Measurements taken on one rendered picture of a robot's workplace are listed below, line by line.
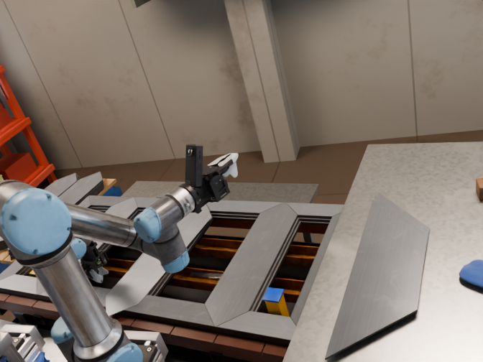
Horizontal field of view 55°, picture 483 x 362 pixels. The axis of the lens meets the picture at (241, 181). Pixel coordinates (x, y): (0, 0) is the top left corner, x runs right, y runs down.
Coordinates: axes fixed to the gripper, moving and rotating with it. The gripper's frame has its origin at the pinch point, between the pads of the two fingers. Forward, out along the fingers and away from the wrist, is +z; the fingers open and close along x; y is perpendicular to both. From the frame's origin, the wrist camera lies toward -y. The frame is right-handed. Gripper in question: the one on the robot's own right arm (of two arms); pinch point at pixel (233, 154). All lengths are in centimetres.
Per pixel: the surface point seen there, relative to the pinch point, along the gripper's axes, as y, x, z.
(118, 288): 51, -72, -24
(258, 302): 61, -17, -1
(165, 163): 104, -311, 161
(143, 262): 50, -75, -8
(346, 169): 129, -124, 207
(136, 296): 52, -60, -23
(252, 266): 57, -29, 12
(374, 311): 44, 36, -4
